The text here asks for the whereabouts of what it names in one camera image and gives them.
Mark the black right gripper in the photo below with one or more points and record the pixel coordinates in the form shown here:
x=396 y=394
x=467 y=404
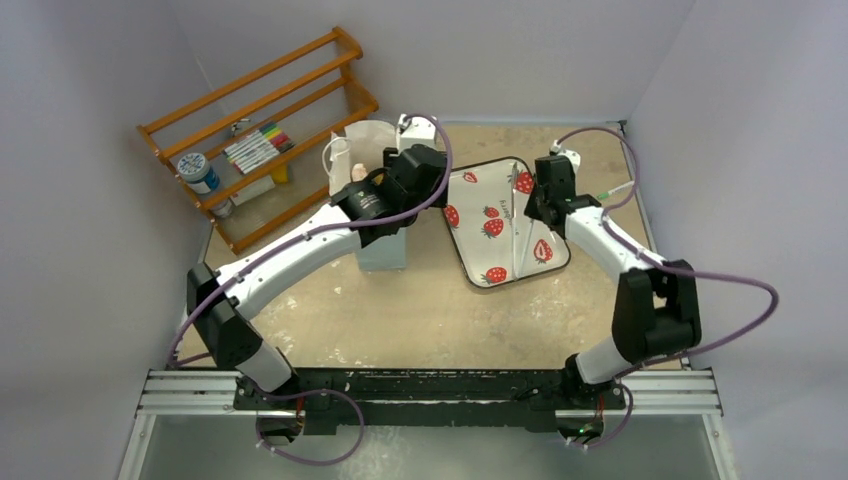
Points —
x=539 y=201

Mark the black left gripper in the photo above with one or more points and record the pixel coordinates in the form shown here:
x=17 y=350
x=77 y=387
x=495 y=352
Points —
x=392 y=157

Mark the light blue paper bag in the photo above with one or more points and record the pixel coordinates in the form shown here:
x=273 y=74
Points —
x=363 y=142

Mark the white strawberry tray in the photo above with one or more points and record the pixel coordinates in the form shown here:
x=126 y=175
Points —
x=478 y=217

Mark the long fake bread loaf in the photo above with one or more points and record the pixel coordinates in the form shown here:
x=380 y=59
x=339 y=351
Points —
x=358 y=172

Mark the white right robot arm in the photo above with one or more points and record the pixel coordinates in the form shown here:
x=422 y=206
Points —
x=656 y=310

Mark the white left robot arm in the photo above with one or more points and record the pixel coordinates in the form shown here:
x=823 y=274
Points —
x=222 y=303

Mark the green capped marker pen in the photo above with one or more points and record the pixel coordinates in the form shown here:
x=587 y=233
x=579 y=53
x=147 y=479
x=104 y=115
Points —
x=623 y=188

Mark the yellow sponge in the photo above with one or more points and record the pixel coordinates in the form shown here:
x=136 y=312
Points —
x=280 y=175

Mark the small white box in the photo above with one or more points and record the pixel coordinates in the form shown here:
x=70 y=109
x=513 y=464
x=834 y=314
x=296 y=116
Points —
x=253 y=190

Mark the pack of coloured markers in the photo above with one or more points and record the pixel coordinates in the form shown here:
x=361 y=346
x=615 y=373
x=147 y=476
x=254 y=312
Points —
x=258 y=148

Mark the orange wooden shelf rack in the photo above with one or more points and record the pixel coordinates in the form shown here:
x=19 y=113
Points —
x=310 y=92

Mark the small clear bottle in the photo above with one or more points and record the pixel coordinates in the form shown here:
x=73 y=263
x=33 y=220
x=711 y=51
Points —
x=223 y=209

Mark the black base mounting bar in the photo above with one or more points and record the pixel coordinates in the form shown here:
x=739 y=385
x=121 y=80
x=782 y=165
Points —
x=538 y=401

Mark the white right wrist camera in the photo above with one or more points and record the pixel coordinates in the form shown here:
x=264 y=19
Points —
x=572 y=156

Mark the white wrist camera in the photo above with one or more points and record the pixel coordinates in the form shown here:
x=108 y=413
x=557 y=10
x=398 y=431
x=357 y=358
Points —
x=572 y=156
x=412 y=131

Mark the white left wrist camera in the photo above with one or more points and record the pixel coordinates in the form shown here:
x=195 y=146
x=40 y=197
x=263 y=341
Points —
x=412 y=131

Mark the aluminium rail frame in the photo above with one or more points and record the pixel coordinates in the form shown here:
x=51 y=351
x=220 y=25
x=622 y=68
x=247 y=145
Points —
x=679 y=394

